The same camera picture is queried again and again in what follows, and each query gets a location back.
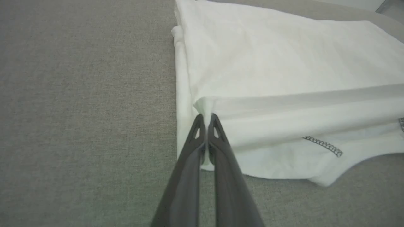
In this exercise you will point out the white garment with grey stitching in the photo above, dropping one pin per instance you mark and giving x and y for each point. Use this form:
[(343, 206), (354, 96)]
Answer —
[(268, 94)]

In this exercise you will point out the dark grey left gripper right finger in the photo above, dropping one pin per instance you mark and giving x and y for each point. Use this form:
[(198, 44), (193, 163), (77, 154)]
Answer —
[(230, 186)]

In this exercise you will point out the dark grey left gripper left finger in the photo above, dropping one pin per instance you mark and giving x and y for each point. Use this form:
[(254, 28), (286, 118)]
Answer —
[(184, 183)]

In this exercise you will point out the grey fabric sofa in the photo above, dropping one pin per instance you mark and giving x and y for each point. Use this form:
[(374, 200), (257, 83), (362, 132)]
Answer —
[(85, 110)]

